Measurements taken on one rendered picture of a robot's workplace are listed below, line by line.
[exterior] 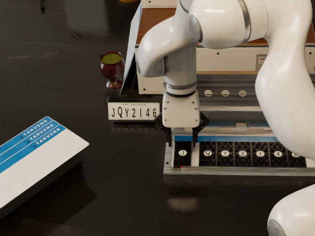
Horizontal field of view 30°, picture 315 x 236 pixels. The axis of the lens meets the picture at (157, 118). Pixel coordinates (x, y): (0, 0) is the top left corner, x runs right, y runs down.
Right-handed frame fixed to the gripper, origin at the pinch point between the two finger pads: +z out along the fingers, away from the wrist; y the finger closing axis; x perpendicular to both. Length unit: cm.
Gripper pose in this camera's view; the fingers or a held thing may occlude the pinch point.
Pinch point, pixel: (182, 139)
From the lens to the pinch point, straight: 163.7
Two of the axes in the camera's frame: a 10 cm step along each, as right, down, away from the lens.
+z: 0.4, 8.7, 4.9
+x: 0.9, -4.9, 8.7
